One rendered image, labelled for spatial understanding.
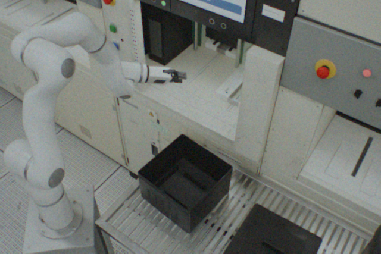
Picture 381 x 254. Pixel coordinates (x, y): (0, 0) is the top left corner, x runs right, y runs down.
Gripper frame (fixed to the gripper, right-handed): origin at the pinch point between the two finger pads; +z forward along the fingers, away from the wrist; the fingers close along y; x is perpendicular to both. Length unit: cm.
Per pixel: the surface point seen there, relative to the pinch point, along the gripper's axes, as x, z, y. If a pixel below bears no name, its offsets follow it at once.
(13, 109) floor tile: 30, -71, -183
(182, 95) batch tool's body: 0.6, 11.5, -25.4
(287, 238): -68, 31, 23
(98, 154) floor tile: -13, -10, -133
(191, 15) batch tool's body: 13.9, -6.0, 28.1
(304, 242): -70, 36, 26
